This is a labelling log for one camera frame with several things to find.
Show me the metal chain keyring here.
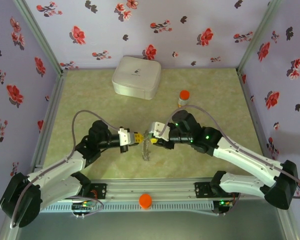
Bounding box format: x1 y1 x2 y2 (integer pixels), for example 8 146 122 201
140 128 153 163

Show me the orange lid bottle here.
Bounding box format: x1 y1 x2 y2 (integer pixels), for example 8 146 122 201
177 90 191 109

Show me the white zip case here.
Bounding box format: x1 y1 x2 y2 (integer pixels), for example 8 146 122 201
111 55 162 101

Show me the orange round button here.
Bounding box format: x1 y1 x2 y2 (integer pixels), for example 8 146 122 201
138 193 153 210

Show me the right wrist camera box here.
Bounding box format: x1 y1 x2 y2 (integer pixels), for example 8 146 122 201
147 121 171 141

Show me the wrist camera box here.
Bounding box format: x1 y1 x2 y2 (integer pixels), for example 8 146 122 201
147 121 171 141
117 126 138 147

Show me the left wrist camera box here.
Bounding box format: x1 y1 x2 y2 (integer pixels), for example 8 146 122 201
117 126 138 147

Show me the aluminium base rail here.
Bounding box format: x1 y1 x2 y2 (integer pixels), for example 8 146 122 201
14 177 288 201

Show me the aluminium side rail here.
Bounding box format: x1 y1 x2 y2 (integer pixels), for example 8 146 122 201
31 69 69 173
236 68 285 180

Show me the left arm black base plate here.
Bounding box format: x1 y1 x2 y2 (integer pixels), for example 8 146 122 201
86 183 108 201

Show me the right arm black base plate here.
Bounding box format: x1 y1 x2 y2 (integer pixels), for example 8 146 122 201
194 181 241 200

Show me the grey slotted cable duct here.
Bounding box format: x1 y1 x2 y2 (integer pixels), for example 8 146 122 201
39 201 215 214

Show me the aluminium corner post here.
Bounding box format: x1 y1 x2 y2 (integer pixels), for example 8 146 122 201
236 0 283 75
12 0 69 76

